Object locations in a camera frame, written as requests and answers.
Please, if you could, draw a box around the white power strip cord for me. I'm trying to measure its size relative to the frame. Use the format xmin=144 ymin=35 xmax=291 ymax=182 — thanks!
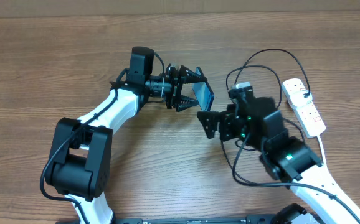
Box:
xmin=316 ymin=134 xmax=328 ymax=167

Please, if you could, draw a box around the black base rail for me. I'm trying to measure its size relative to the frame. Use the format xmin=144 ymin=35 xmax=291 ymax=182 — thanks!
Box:
xmin=114 ymin=203 xmax=318 ymax=224

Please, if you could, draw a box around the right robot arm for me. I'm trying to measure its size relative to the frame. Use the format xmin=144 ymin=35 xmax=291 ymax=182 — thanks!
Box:
xmin=197 ymin=86 xmax=360 ymax=223

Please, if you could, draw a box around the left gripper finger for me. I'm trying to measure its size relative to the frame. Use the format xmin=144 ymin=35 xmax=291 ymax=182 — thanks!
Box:
xmin=175 ymin=95 xmax=199 ymax=112
xmin=179 ymin=65 xmax=207 ymax=84

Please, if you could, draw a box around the black USB charging cable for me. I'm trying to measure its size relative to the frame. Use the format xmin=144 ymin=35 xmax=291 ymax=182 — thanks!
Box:
xmin=220 ymin=48 xmax=312 ymax=188

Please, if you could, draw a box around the blue Galaxy smartphone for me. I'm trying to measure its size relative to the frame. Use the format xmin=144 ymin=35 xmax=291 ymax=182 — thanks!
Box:
xmin=192 ymin=67 xmax=214 ymax=111

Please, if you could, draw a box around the white charger adapter plug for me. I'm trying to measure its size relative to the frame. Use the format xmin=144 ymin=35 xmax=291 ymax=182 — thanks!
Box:
xmin=287 ymin=90 xmax=313 ymax=109

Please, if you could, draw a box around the white power strip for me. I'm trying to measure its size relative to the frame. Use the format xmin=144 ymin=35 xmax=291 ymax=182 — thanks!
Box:
xmin=282 ymin=78 xmax=326 ymax=138

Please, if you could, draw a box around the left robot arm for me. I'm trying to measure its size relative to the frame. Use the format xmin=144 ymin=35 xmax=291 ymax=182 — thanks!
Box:
xmin=39 ymin=47 xmax=213 ymax=223

